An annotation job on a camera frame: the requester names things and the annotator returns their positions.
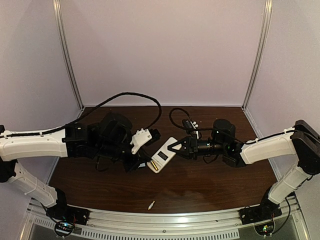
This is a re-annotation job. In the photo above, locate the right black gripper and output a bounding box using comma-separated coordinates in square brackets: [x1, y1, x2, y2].
[168, 134, 227, 161]

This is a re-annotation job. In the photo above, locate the gold AAA battery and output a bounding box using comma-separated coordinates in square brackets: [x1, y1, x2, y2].
[148, 160, 161, 173]

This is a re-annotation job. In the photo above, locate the white red remote control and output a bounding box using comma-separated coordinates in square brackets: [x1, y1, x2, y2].
[150, 139, 176, 174]

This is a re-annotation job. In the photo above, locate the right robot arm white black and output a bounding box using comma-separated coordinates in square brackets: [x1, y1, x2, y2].
[167, 119, 320, 224]

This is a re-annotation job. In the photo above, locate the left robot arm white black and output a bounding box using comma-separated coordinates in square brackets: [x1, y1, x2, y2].
[0, 113, 158, 222]

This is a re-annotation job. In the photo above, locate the left circuit board with LED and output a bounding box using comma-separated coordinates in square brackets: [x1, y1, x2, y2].
[53, 221, 75, 237]

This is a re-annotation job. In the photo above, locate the circuit board with led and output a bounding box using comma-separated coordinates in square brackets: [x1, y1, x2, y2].
[254, 220, 275, 237]
[53, 221, 75, 237]

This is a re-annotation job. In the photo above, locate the right circuit board with LED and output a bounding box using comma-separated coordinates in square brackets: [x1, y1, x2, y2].
[254, 220, 275, 237]

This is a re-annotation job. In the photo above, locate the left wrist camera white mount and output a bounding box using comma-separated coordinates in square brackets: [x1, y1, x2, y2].
[130, 128, 161, 155]

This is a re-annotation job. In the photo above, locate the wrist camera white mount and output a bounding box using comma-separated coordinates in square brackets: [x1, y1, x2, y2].
[130, 128, 161, 155]
[182, 119, 201, 140]

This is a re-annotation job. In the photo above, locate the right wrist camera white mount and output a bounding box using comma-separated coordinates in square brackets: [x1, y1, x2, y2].
[182, 119, 201, 140]

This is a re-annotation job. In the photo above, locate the left black camera cable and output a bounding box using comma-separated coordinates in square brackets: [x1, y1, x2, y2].
[4, 92, 163, 138]

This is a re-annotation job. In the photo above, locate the black camera cable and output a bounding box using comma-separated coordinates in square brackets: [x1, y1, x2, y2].
[4, 92, 163, 138]
[169, 107, 293, 146]

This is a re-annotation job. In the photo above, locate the right black camera cable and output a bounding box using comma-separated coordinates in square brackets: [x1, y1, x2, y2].
[169, 107, 293, 146]

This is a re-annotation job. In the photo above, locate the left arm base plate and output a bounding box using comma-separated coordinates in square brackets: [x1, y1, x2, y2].
[45, 205, 90, 226]

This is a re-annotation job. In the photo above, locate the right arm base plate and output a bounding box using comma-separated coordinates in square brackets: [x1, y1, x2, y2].
[238, 204, 282, 225]

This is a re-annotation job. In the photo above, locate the right aluminium frame post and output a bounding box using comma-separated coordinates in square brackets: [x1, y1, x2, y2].
[242, 0, 273, 110]

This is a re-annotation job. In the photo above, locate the aluminium frame post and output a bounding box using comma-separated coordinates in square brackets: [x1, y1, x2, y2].
[242, 0, 273, 110]
[52, 0, 84, 110]

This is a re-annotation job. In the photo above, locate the left aluminium frame post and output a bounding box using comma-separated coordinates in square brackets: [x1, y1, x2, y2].
[52, 0, 84, 110]

